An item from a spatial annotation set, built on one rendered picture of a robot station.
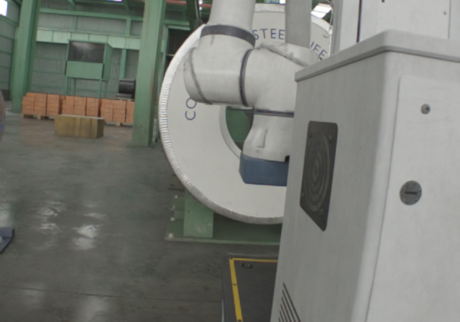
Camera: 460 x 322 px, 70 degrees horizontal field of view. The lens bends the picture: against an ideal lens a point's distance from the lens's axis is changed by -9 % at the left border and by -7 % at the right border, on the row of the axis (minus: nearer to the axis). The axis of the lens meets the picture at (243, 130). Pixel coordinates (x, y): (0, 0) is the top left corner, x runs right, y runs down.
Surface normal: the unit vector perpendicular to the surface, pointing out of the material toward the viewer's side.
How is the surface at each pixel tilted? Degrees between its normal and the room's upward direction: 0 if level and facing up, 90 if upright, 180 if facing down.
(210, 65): 80
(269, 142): 69
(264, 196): 90
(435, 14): 90
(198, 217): 90
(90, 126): 90
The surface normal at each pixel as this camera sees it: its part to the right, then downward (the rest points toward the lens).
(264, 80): -0.33, 0.06
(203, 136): 0.15, 0.06
